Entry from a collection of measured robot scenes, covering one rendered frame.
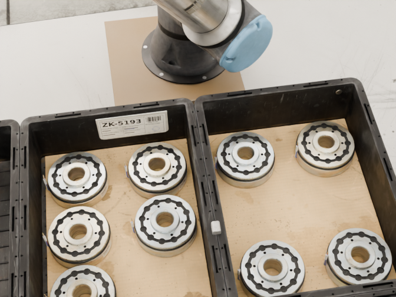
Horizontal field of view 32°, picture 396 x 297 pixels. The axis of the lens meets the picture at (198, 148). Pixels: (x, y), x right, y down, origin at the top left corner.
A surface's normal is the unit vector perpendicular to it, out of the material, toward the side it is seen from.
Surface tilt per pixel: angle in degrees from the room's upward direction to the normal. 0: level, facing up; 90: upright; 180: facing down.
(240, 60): 95
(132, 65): 4
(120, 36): 4
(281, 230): 0
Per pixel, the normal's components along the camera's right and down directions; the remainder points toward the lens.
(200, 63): 0.40, 0.50
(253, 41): 0.64, 0.67
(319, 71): -0.02, -0.57
